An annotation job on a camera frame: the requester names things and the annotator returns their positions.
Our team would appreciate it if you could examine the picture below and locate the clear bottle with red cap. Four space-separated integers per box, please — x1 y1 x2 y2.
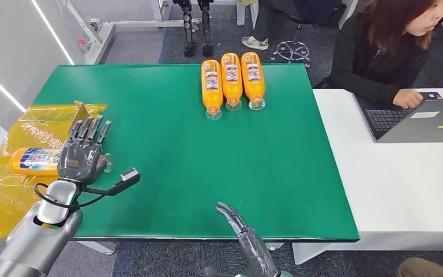
77 39 92 58

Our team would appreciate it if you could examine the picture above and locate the orange bottle with clear cap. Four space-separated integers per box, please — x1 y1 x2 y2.
9 147 114 177
220 53 243 113
201 59 224 122
241 51 266 111

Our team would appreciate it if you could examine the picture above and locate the green table mat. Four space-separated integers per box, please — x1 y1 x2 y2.
33 63 361 243

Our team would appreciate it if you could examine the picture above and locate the person at laptop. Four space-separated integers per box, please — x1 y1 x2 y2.
315 0 443 110

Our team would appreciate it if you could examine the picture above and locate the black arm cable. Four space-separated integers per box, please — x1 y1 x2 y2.
33 182 110 210

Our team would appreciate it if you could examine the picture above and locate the yellow film wrapped box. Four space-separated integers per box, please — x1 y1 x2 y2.
0 101 108 241

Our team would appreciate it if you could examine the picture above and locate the black robot leg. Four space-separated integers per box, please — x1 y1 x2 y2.
172 0 198 58
197 0 215 58

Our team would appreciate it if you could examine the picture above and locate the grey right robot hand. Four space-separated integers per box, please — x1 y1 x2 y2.
215 201 283 277

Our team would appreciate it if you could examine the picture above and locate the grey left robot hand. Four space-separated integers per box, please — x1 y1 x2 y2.
56 114 112 185

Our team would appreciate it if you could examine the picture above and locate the person's right hand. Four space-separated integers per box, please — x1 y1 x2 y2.
392 89 424 110

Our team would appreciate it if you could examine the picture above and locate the white table leg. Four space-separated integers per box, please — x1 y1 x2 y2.
236 0 261 28

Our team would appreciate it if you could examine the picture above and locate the white desk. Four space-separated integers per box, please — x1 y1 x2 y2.
292 88 443 265

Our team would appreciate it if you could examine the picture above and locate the grey laptop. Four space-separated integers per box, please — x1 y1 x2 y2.
353 91 443 144

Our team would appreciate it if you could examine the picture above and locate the tan rounded object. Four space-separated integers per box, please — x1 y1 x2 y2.
396 257 443 277

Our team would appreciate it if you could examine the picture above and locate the person on office chair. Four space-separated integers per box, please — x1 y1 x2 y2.
241 0 343 51

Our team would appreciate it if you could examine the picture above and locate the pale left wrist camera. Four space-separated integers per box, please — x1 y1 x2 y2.
119 167 142 184

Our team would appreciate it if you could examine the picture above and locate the office chair with chrome base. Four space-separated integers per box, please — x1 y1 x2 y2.
270 11 344 69

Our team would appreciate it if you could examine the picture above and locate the white metal stand frame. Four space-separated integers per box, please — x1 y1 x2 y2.
63 0 202 66

